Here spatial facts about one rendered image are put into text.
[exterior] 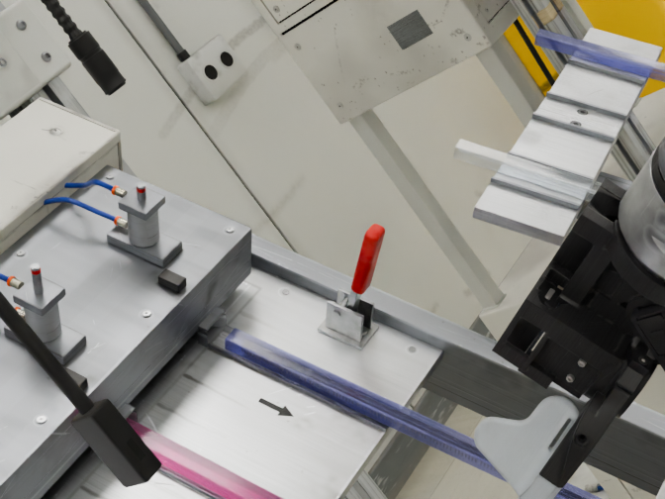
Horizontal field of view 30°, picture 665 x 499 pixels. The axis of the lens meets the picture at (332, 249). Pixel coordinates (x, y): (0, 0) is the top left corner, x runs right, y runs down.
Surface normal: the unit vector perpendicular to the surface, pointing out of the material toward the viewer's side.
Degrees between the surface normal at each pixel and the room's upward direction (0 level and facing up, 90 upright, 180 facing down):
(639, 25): 90
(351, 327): 90
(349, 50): 90
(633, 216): 51
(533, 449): 74
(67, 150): 46
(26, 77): 90
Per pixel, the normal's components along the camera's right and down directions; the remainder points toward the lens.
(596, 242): -0.50, 0.57
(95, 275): 0.06, -0.73
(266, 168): 0.64, -0.27
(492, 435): -0.27, 0.14
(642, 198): -0.96, -0.09
